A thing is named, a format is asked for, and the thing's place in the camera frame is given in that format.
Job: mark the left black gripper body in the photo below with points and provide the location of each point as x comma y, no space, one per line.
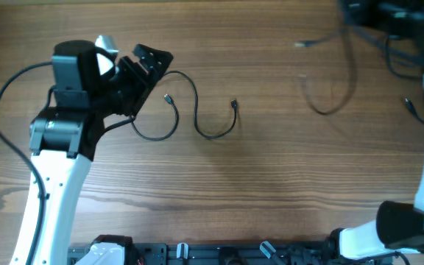
129,85

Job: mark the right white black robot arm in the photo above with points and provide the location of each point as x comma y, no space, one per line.
396,28

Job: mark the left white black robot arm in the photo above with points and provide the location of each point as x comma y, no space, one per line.
94,92

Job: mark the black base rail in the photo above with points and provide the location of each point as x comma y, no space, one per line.
300,253

